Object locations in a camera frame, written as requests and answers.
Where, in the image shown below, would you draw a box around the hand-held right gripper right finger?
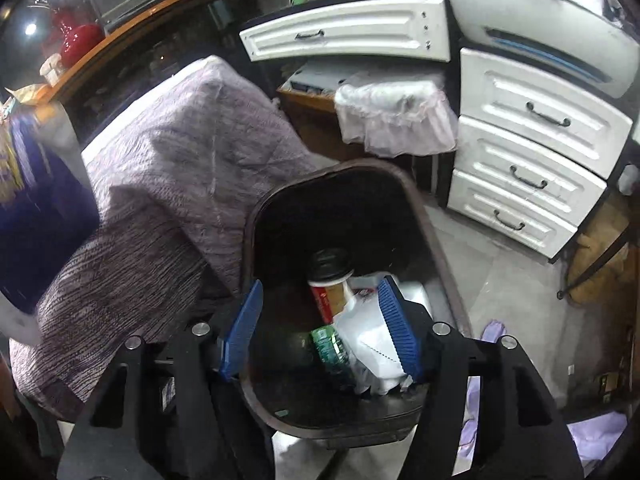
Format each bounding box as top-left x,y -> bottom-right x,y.
376,275 -> 584,480

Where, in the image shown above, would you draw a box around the green drink carton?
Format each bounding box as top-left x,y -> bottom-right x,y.
311,326 -> 353,376

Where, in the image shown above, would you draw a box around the medium white cabinet drawer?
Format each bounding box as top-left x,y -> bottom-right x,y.
452,115 -> 608,228

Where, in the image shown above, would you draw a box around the red paper cup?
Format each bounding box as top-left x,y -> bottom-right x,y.
307,249 -> 353,326

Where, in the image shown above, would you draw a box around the small white cabinet drawer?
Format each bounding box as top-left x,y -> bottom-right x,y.
446,170 -> 578,259

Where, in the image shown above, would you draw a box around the person's blue shirt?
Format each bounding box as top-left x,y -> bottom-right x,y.
0,110 -> 101,316

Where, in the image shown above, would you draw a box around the large white cabinet drawer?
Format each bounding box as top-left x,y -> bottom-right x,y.
459,47 -> 633,179

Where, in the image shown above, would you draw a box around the lilac cloth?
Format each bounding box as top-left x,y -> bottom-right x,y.
465,320 -> 628,463

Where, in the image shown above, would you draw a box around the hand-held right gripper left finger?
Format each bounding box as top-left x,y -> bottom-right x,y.
56,279 -> 276,480

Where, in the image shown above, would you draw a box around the white printer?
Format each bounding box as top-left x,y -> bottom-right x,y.
445,0 -> 633,100

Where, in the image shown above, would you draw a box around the wide white drawer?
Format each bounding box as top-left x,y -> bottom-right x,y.
239,0 -> 451,63

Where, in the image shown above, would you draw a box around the red vase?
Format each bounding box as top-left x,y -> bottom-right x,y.
59,22 -> 106,68

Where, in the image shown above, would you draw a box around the wooden counter shelf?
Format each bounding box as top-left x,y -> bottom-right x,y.
30,0 -> 281,106

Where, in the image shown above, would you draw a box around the dark brown trash bin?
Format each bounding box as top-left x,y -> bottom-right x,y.
240,158 -> 473,436

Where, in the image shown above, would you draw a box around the white plastic bag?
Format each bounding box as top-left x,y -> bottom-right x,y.
334,78 -> 458,157
334,290 -> 416,396

